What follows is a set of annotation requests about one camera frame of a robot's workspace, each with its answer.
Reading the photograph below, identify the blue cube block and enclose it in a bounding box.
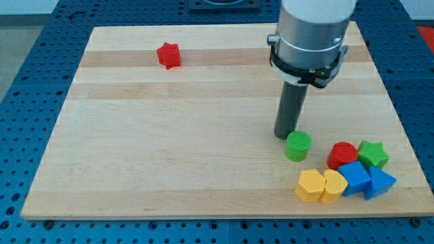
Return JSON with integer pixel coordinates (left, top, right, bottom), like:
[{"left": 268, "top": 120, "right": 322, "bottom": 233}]
[{"left": 338, "top": 161, "right": 372, "bottom": 197}]

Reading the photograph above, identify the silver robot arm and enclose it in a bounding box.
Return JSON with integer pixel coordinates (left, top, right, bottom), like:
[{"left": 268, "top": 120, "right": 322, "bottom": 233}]
[{"left": 267, "top": 0, "right": 357, "bottom": 140}]

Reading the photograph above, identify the red star block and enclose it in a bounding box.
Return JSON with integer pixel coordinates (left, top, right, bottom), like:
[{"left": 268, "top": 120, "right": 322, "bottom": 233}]
[{"left": 157, "top": 42, "right": 180, "bottom": 70}]

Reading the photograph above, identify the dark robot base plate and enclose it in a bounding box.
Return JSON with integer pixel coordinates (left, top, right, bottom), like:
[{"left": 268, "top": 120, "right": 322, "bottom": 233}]
[{"left": 188, "top": 0, "right": 261, "bottom": 12}]

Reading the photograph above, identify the yellow hexagon block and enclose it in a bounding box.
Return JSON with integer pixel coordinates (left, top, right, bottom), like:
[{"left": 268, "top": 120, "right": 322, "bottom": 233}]
[{"left": 294, "top": 169, "right": 326, "bottom": 203}]

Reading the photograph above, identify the red cylinder block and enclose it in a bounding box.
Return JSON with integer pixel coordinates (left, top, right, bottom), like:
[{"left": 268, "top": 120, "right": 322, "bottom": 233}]
[{"left": 327, "top": 142, "right": 358, "bottom": 170}]

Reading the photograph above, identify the yellow heart block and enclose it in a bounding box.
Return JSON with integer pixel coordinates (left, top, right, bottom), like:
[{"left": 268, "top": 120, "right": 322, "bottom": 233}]
[{"left": 319, "top": 169, "right": 348, "bottom": 204}]

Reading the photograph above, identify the green star block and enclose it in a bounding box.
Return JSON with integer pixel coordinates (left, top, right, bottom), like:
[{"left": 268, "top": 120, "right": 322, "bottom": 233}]
[{"left": 357, "top": 140, "right": 390, "bottom": 169}]

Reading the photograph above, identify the blue triangle block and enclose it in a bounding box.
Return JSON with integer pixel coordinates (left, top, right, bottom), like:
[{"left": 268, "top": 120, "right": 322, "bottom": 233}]
[{"left": 363, "top": 166, "right": 397, "bottom": 201}]

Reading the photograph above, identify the wooden board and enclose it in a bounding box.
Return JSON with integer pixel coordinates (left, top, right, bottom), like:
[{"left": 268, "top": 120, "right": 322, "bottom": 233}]
[{"left": 21, "top": 22, "right": 433, "bottom": 220}]

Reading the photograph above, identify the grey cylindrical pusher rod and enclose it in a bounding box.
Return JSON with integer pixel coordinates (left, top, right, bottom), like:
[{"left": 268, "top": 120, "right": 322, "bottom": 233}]
[{"left": 274, "top": 82, "right": 307, "bottom": 140}]

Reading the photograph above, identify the green cylinder block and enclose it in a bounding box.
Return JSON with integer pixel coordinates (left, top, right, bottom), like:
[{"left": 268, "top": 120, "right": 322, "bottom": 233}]
[{"left": 284, "top": 131, "right": 312, "bottom": 162}]

